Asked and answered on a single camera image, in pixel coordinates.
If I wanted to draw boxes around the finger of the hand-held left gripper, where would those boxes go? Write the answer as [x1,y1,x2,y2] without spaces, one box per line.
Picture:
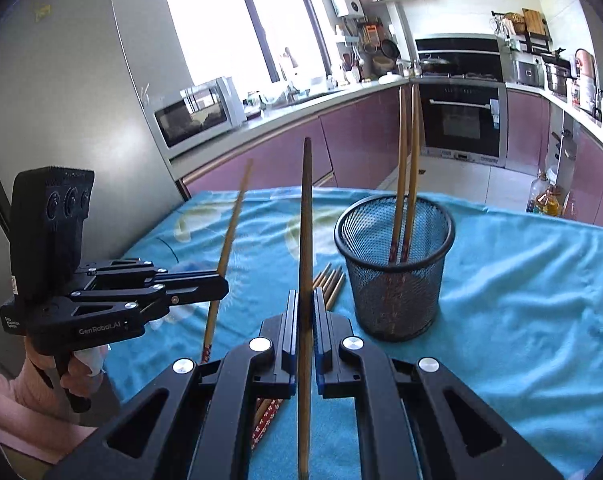
[70,275,230,322]
[75,258,220,284]

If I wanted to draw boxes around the person's left hand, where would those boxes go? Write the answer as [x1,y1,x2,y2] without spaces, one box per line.
[60,349,105,402]

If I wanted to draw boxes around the built-in black oven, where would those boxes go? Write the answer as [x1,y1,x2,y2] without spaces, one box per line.
[419,80,507,167]

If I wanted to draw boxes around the steel pot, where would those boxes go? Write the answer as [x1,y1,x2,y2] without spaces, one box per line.
[544,62,570,96]

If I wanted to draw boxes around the blue floral tablecloth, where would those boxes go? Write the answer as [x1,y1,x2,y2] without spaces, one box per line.
[104,187,603,480]

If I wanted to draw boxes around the kitchen window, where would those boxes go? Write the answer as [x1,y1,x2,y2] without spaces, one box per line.
[160,0,332,92]

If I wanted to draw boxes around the wall rack with cutting board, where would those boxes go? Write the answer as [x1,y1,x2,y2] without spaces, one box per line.
[491,7,553,54]

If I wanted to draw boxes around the white microwave oven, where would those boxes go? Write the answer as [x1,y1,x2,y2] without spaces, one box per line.
[154,76,248,150]

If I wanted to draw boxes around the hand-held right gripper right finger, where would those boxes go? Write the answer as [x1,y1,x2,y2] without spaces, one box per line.
[311,287,566,480]

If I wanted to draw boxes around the cooking oil bottle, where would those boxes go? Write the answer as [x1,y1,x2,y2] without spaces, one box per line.
[526,172,577,219]

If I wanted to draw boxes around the grey refrigerator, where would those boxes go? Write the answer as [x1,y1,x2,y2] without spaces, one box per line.
[0,0,193,376]

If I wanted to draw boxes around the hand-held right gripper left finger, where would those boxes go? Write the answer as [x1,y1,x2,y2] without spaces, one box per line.
[41,289,299,480]

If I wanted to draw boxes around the pink kettle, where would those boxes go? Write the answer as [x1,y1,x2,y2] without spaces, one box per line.
[574,49,597,111]

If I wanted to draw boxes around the pink base cabinets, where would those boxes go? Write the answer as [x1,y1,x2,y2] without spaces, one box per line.
[171,85,418,202]
[504,87,603,233]

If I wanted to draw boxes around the black range hood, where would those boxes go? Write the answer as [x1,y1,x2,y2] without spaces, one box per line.
[414,35,502,79]

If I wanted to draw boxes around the person's left forearm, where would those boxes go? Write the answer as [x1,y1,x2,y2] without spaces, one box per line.
[0,340,107,467]

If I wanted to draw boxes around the black mesh utensil holder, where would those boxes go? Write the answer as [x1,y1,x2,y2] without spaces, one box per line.
[334,195,456,343]

